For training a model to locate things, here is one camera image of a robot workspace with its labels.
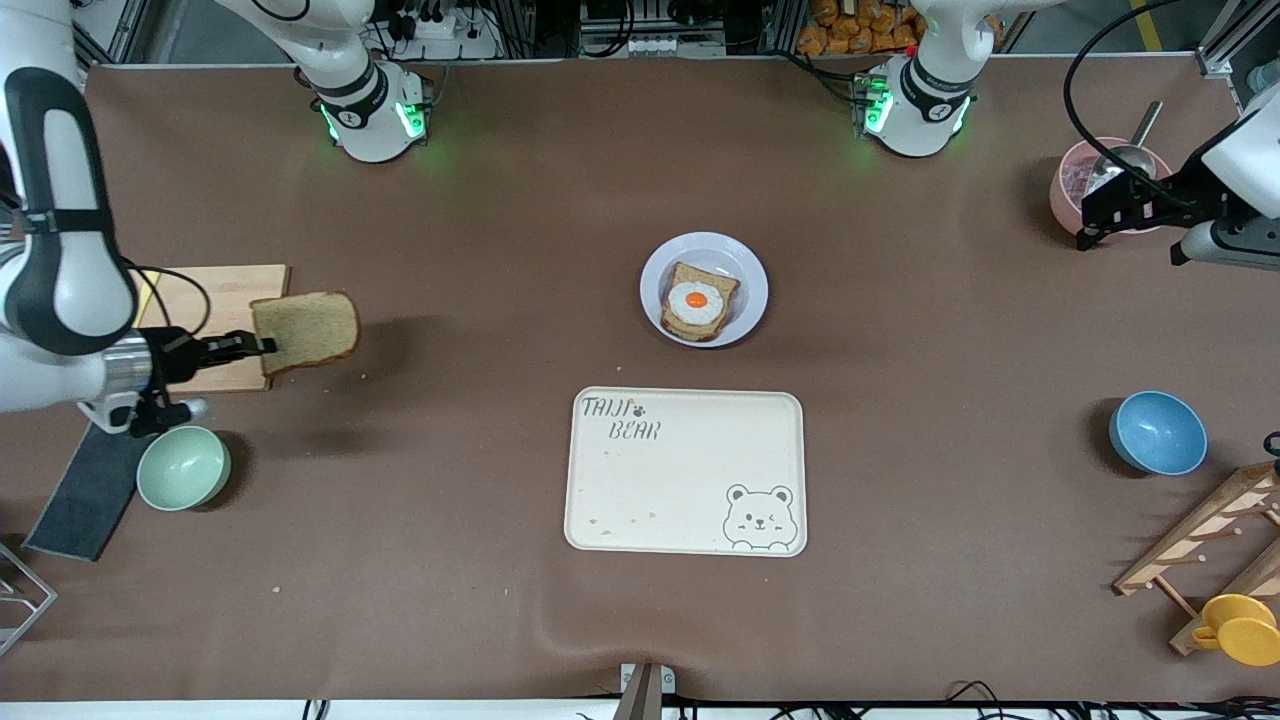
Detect dark grey cloth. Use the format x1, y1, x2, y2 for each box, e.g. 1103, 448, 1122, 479
22, 423, 151, 563

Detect white power strip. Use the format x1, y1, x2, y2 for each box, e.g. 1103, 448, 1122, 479
385, 10, 501, 61

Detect lavender round plate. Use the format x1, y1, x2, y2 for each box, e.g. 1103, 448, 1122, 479
640, 232, 769, 349

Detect metal scoop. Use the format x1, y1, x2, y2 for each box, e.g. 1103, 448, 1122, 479
1088, 100, 1165, 197

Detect orange snack pile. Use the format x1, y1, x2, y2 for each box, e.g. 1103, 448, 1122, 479
797, 0, 1006, 57

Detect wooden drying rack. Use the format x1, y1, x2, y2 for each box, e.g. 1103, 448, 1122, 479
1113, 460, 1280, 658

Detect bread slice under egg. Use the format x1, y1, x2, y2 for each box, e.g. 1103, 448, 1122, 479
660, 262, 741, 343

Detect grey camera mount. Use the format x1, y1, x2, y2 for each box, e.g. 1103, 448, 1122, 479
612, 662, 677, 720

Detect blue bowl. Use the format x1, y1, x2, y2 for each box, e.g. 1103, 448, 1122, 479
1108, 391, 1209, 477

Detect plain brown bread slice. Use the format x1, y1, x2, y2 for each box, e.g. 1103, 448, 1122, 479
250, 291, 361, 378

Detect metal wire rack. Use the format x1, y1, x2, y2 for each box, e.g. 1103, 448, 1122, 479
0, 540, 59, 658

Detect yellow cup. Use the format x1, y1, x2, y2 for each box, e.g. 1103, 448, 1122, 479
1192, 594, 1280, 668

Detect pink bowl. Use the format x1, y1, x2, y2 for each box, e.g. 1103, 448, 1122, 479
1050, 137, 1173, 237

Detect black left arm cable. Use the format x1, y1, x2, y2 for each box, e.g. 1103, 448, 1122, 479
1063, 0, 1217, 203

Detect mint green bowl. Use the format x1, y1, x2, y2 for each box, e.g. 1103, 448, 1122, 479
136, 426, 232, 513

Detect clear ice cubes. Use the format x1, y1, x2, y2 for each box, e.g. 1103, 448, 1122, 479
1064, 155, 1101, 206

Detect fried egg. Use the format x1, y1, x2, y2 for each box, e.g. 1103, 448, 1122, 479
667, 282, 725, 326

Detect wooden cutting board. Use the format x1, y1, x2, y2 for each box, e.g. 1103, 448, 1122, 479
135, 264, 294, 394

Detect cream bear print tray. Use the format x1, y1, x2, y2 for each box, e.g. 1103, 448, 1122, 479
564, 387, 808, 558

